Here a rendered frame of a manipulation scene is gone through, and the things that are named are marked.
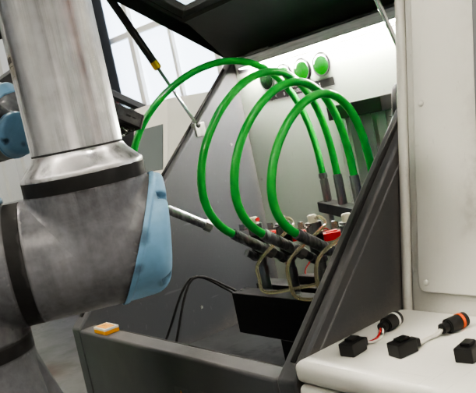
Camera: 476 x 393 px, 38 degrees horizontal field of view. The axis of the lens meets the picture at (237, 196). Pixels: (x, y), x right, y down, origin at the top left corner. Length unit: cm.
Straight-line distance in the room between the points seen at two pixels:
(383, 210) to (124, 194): 50
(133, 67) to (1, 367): 708
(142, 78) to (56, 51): 689
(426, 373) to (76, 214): 42
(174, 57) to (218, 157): 548
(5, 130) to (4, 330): 59
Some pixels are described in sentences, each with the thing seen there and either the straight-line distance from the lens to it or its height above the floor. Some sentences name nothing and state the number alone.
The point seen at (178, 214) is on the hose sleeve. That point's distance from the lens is 133.
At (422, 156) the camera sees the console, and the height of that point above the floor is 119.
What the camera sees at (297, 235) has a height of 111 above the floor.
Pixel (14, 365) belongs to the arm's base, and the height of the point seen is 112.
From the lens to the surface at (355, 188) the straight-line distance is 125.
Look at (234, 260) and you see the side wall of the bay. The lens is 166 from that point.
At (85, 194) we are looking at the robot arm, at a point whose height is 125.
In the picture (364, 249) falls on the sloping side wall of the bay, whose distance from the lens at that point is 99.
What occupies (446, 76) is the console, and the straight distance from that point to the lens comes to 101.
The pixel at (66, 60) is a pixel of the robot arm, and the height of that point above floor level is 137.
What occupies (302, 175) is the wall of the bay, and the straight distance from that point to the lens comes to 159.
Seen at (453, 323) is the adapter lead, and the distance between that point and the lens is 91.
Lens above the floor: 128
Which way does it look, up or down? 5 degrees down
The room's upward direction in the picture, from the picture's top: 12 degrees counter-clockwise
